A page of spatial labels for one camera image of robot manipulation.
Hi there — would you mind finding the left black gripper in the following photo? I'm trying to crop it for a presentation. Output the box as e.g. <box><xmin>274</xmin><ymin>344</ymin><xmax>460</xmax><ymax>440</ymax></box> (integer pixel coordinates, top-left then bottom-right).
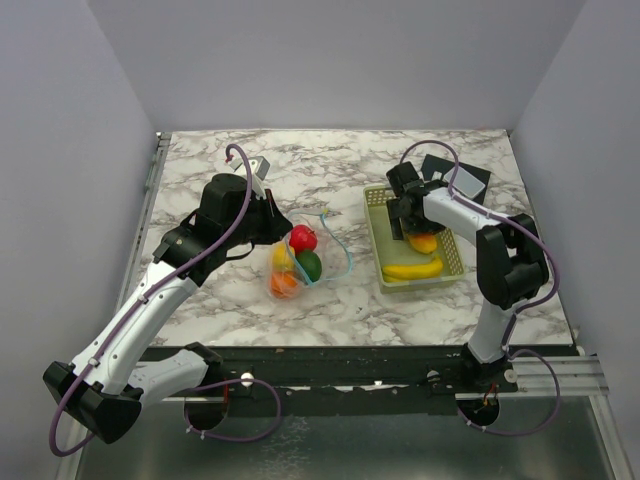
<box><xmin>224</xmin><ymin>189</ymin><xmax>295</xmax><ymax>249</ymax></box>

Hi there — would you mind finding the green perforated plastic basket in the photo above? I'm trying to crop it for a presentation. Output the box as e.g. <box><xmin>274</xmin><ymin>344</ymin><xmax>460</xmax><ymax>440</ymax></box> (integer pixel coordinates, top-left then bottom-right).
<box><xmin>363</xmin><ymin>185</ymin><xmax>466</xmax><ymax>294</ymax></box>

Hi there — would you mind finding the orange yellow toy mango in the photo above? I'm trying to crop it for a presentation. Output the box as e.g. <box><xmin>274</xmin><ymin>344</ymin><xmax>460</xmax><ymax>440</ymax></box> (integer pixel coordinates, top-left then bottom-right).
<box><xmin>407</xmin><ymin>234</ymin><xmax>438</xmax><ymax>254</ymax></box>

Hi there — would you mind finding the yellow toy lemon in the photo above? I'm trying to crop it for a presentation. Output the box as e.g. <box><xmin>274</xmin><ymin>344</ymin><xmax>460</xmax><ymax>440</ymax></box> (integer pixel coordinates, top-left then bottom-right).
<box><xmin>271</xmin><ymin>242</ymin><xmax>296</xmax><ymax>272</ymax></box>

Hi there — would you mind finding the red toy apple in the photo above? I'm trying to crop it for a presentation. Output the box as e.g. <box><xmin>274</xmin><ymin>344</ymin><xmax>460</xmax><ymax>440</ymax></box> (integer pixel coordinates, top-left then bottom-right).
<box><xmin>288</xmin><ymin>224</ymin><xmax>318</xmax><ymax>253</ymax></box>

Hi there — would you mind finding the clear zip top bag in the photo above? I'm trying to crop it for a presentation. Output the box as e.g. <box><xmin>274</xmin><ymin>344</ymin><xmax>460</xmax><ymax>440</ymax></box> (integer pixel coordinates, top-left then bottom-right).
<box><xmin>266</xmin><ymin>209</ymin><xmax>354</xmax><ymax>300</ymax></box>

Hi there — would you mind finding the green toy avocado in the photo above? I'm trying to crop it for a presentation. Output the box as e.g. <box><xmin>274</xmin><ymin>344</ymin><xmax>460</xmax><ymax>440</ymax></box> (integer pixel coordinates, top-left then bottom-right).
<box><xmin>296</xmin><ymin>249</ymin><xmax>322</xmax><ymax>282</ymax></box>

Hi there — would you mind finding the orange toy orange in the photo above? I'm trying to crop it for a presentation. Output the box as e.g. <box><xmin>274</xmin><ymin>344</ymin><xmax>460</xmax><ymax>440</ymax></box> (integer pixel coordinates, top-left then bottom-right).
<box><xmin>269</xmin><ymin>271</ymin><xmax>300</xmax><ymax>299</ymax></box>

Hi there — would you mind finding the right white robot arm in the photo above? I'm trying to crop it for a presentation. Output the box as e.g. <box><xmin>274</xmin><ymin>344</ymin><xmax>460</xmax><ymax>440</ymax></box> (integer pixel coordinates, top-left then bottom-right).
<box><xmin>386</xmin><ymin>163</ymin><xmax>549</xmax><ymax>391</ymax></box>

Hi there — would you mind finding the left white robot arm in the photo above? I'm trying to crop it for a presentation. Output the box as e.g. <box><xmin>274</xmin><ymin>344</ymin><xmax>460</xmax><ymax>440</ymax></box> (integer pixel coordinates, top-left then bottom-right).
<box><xmin>43</xmin><ymin>173</ymin><xmax>292</xmax><ymax>444</ymax></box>

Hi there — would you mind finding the yellow toy banana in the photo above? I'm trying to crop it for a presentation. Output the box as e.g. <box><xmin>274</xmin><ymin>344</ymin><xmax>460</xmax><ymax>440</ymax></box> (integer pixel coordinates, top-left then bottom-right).
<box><xmin>382</xmin><ymin>256</ymin><xmax>444</xmax><ymax>281</ymax></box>

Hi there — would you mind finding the black square mat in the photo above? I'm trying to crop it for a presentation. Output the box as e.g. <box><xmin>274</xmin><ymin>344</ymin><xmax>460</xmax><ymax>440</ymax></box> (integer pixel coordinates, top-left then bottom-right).
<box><xmin>421</xmin><ymin>154</ymin><xmax>491</xmax><ymax>205</ymax></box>

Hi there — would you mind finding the white grey small box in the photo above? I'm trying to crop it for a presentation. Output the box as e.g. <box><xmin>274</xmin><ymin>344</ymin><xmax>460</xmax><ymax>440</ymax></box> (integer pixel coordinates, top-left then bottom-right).
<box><xmin>443</xmin><ymin>167</ymin><xmax>486</xmax><ymax>200</ymax></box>

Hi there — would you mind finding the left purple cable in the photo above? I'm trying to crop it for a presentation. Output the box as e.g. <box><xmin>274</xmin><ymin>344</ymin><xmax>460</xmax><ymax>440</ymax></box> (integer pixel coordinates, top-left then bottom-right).
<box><xmin>48</xmin><ymin>143</ymin><xmax>251</xmax><ymax>457</ymax></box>

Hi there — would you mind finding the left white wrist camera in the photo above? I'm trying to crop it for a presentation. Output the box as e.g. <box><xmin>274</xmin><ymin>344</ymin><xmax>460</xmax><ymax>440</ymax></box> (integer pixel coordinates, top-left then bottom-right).
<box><xmin>229</xmin><ymin>156</ymin><xmax>270</xmax><ymax>186</ymax></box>

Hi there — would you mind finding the black metal base rail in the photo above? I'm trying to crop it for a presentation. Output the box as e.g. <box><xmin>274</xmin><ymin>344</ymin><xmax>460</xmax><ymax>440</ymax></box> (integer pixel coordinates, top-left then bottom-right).
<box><xmin>102</xmin><ymin>343</ymin><xmax>581</xmax><ymax>416</ymax></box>

